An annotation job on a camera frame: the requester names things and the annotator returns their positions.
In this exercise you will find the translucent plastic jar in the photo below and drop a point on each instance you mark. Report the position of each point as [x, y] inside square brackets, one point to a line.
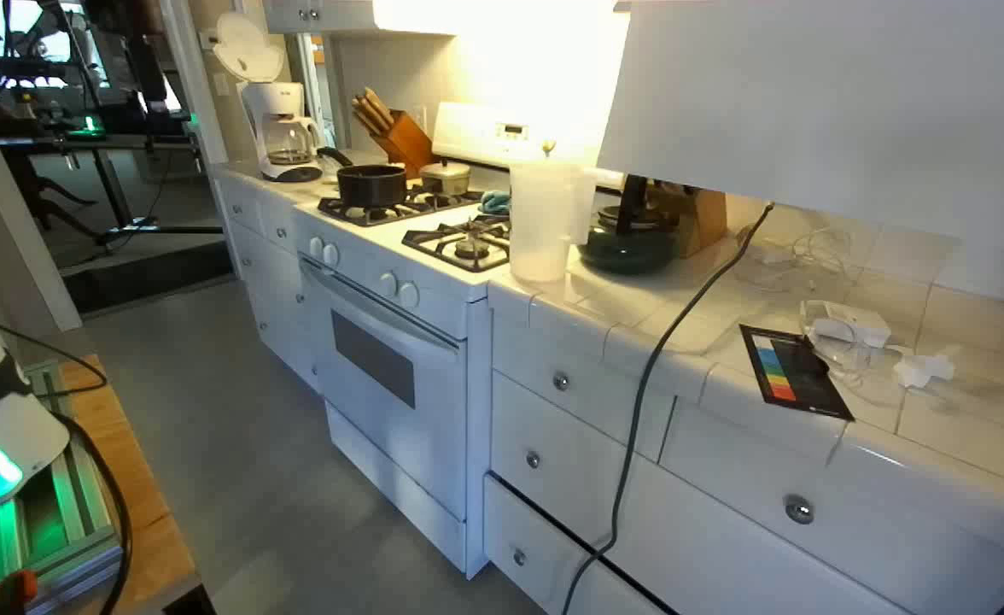
[539, 224]

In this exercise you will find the round metal drawer knob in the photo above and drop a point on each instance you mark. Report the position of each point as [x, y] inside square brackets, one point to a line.
[560, 381]
[534, 458]
[516, 559]
[801, 507]

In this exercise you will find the white stove knob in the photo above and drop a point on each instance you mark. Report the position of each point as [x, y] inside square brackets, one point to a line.
[406, 295]
[388, 281]
[314, 246]
[330, 253]

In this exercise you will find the teal cloth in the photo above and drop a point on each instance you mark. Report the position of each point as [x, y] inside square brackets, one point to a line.
[496, 206]

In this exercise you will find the white gas stove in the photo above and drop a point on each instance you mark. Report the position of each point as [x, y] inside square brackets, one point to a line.
[388, 388]

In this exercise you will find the small pot with steel lid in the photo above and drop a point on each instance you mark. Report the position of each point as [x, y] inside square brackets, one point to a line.
[446, 177]

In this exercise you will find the black saucepan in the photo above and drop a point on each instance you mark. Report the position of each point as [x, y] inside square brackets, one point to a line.
[369, 184]

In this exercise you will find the white narrow base cabinet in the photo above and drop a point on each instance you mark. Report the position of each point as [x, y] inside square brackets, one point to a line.
[266, 283]

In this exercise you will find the white coffee maker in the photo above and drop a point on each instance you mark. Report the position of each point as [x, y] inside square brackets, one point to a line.
[280, 132]

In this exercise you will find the black colour checker card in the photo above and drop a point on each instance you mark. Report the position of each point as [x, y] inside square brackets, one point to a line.
[792, 370]

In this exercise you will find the white drawer cabinet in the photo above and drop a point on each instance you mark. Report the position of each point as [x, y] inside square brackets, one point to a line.
[727, 533]

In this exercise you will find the crumpled clear plastic bag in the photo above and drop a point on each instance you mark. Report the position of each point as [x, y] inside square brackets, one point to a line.
[854, 337]

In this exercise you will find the white upper cabinet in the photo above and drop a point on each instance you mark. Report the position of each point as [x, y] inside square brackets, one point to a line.
[819, 102]

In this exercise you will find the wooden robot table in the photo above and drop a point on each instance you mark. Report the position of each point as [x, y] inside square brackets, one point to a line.
[147, 515]

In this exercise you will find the red round button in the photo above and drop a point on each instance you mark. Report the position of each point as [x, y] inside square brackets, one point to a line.
[16, 591]

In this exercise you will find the aluminium slotted base frame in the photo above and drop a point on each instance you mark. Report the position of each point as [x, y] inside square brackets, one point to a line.
[59, 522]

